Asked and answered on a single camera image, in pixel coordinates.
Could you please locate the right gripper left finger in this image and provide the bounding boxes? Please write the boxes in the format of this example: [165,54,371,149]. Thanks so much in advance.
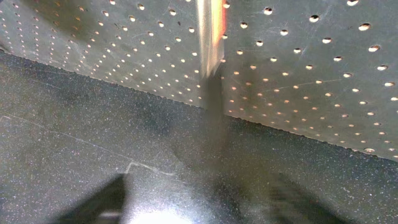
[55,173,127,224]

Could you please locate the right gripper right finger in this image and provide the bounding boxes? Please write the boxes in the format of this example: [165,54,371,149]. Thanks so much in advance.
[269,172,354,224]

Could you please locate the black pegboard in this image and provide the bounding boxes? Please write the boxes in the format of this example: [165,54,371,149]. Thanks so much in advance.
[0,0,398,163]

